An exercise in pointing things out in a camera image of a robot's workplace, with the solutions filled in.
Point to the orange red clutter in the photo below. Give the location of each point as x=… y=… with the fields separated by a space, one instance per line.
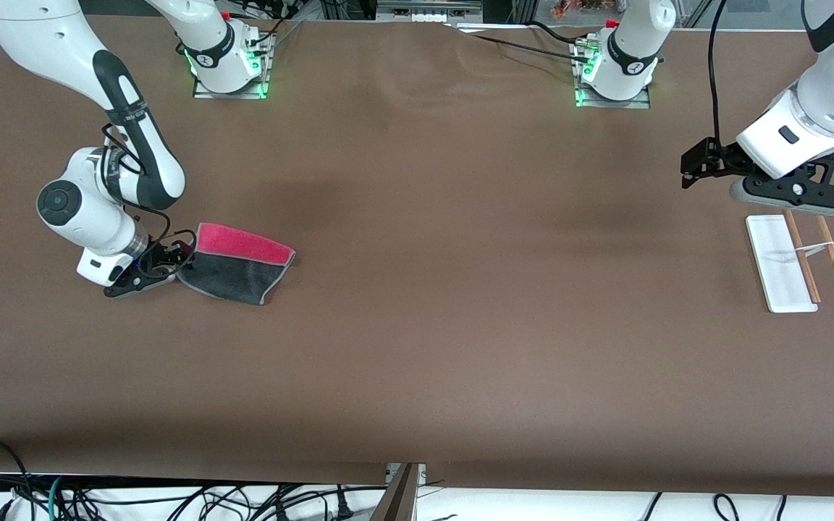
x=576 y=7

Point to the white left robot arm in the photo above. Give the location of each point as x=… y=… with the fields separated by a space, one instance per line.
x=634 y=43

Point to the white rack base plate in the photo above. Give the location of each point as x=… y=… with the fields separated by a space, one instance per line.
x=779 y=275

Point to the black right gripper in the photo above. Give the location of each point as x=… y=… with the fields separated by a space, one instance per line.
x=159 y=255

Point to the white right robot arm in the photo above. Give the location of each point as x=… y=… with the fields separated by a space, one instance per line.
x=55 y=36

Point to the grey equipment panel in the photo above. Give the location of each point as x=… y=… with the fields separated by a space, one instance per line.
x=424 y=7

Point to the aluminium table frame leg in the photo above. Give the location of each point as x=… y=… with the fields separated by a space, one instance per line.
x=399 y=499

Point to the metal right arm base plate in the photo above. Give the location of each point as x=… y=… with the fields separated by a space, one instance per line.
x=232 y=95

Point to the red and grey towel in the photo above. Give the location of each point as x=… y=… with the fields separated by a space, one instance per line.
x=236 y=278

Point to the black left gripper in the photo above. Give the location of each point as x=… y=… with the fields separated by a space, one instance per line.
x=724 y=160

